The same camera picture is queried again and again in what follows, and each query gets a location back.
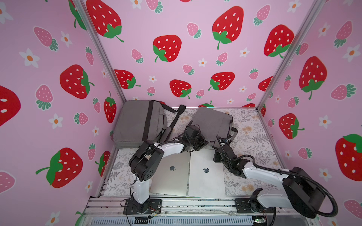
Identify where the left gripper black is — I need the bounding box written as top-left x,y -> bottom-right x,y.
188,133 -> 209,151

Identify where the silver laptop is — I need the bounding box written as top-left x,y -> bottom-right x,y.
150,152 -> 190,196
189,149 -> 226,199

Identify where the grey laptop bag black strap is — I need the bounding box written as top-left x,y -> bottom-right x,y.
112,99 -> 187,149

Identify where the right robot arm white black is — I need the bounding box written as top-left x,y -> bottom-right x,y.
214,144 -> 338,218

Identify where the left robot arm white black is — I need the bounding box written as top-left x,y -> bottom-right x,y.
129,121 -> 208,212

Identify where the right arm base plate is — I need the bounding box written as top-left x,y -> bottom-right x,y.
234,198 -> 273,214

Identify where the aluminium frame rail front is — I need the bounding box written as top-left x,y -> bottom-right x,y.
79,196 -> 322,226

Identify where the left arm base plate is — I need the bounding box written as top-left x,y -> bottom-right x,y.
123,199 -> 162,215

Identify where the left rear aluminium post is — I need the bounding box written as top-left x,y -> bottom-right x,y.
74,0 -> 127,106

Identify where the aluminium post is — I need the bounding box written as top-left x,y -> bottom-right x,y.
256,0 -> 325,113
74,0 -> 127,106

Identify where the right rear aluminium post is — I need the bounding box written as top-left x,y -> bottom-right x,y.
256,0 -> 325,113

